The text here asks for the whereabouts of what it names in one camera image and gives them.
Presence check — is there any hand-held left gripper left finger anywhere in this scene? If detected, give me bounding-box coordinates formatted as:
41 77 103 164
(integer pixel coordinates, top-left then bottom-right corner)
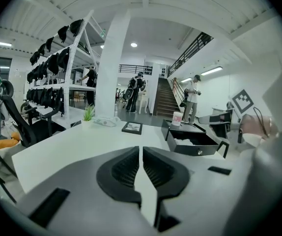
96 146 142 210

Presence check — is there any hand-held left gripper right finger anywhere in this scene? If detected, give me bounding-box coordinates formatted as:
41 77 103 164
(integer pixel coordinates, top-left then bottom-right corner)
142 146 190 233

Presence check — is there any black drawer box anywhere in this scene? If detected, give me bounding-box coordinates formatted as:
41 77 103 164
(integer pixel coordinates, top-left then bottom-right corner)
161 118 230 157

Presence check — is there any black picture frame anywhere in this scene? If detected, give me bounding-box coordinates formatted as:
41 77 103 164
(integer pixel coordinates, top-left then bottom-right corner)
121 121 143 135

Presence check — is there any orange cushion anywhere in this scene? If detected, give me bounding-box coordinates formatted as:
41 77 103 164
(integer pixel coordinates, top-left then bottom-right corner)
0 131 22 150

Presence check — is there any black office chair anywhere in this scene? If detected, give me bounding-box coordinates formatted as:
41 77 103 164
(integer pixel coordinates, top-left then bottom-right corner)
0 80 66 149

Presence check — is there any person's right hand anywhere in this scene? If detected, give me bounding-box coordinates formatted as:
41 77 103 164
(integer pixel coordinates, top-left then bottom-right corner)
241 114 280 139

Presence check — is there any long tube ceiling light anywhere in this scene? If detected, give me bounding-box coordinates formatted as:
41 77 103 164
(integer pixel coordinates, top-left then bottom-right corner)
200 66 224 76

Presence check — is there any row of black bags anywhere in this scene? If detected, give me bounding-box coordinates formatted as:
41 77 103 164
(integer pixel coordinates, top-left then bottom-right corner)
26 18 85 116

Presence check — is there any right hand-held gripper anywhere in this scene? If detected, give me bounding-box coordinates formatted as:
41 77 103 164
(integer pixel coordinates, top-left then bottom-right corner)
198 89 255 145

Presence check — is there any black mezzanine railing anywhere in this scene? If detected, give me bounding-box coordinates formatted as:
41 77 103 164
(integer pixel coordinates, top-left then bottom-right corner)
167 31 214 78

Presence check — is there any white jar with pink label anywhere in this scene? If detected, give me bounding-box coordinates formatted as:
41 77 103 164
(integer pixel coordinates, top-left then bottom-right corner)
171 111 183 127

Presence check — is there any white dressing table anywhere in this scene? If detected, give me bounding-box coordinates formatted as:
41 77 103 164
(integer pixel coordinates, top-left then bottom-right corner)
137 78 149 114

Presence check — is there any small green potted plant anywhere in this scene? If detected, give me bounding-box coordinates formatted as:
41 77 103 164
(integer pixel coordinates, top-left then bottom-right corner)
81 104 96 130

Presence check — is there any brown wooden staircase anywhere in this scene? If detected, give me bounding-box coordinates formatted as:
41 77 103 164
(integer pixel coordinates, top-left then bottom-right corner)
152 77 181 117

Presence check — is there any white metal shelf rack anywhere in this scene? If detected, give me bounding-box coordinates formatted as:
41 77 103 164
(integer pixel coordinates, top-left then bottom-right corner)
26 9 100 130

